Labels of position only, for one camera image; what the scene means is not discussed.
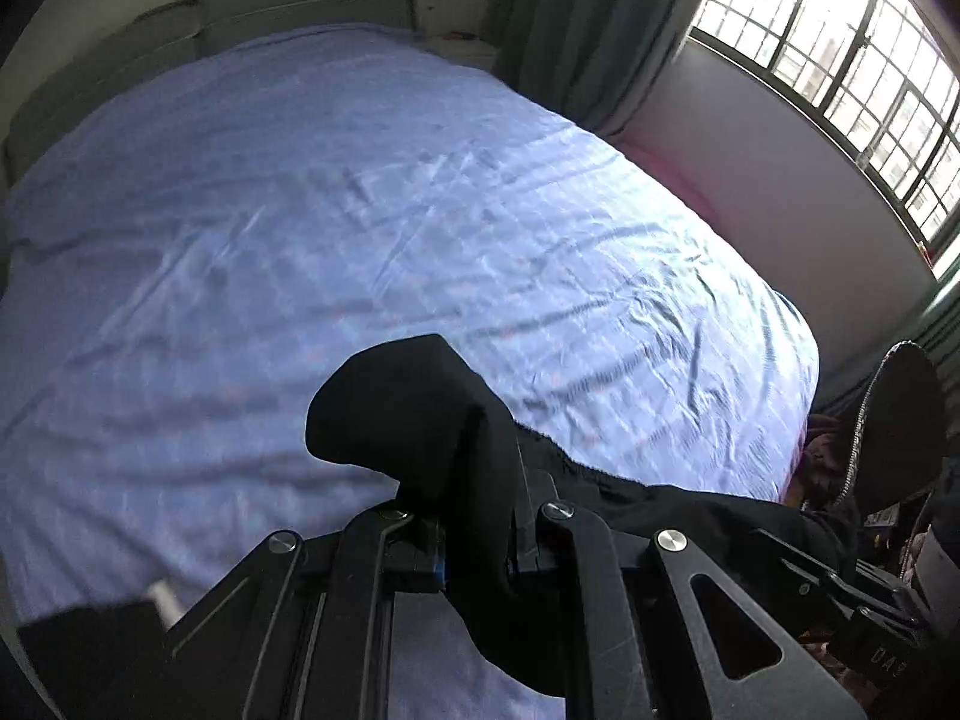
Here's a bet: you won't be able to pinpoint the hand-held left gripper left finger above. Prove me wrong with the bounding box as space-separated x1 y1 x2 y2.
166 506 451 720

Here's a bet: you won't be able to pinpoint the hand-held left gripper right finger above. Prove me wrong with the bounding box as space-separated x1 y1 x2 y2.
506 465 867 720

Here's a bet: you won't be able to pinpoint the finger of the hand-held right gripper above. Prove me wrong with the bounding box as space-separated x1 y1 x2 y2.
750 527 922 627

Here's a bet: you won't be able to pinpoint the black pants with white print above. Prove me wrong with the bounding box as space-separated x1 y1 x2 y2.
306 334 863 698

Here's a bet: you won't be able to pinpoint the folded white pants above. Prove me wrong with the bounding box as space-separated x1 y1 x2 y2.
146 577 181 627

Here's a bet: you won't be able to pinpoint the folded black pants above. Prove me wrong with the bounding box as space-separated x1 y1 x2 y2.
15 596 196 720

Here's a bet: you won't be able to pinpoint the light blue bed sheet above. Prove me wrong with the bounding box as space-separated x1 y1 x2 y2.
0 22 820 720

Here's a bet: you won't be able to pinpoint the purple blanket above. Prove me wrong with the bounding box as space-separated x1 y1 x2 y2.
622 142 732 241

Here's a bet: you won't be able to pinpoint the white nightstand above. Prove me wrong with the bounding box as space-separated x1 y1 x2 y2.
442 34 500 76

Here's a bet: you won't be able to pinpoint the barred window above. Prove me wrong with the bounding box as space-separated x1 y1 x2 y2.
686 0 960 271

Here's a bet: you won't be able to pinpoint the teal curtain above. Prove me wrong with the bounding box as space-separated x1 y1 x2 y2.
491 0 725 132

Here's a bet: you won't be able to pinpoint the grey padded headboard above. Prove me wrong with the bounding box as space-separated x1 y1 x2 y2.
0 0 417 188

